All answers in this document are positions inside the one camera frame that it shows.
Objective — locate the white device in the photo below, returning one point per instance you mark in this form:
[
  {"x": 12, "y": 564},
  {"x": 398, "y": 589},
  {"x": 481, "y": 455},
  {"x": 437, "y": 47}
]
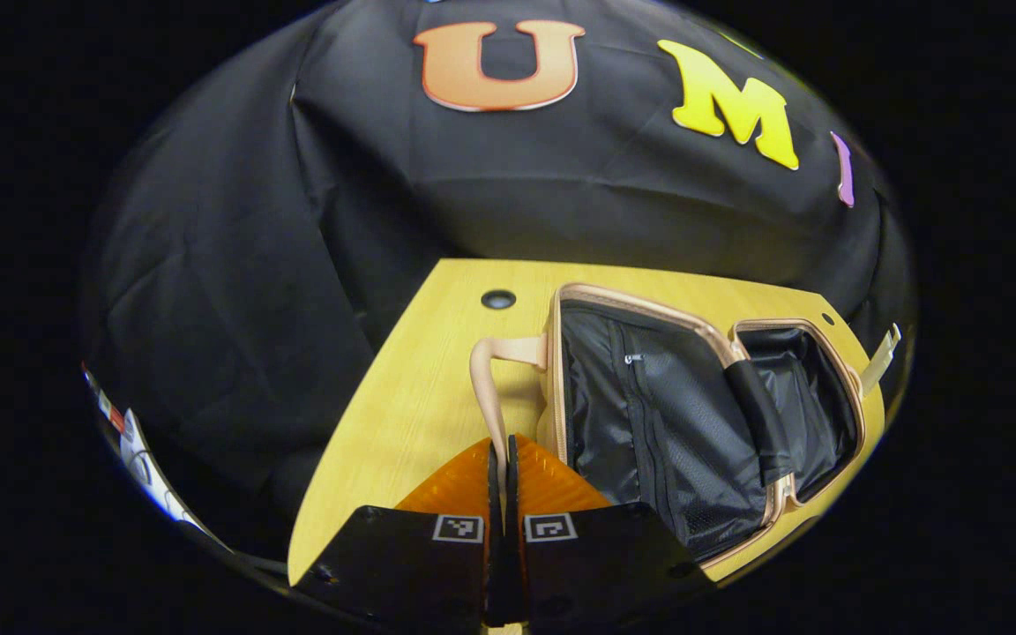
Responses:
[{"x": 133, "y": 450}]

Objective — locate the white skin care tube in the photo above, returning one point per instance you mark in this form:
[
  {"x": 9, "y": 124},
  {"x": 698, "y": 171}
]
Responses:
[{"x": 880, "y": 360}]

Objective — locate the pink suitcase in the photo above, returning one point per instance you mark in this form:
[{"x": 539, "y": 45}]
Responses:
[{"x": 649, "y": 414}]

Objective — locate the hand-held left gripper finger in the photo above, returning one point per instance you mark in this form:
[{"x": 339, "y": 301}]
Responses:
[
  {"x": 495, "y": 520},
  {"x": 513, "y": 511}
]

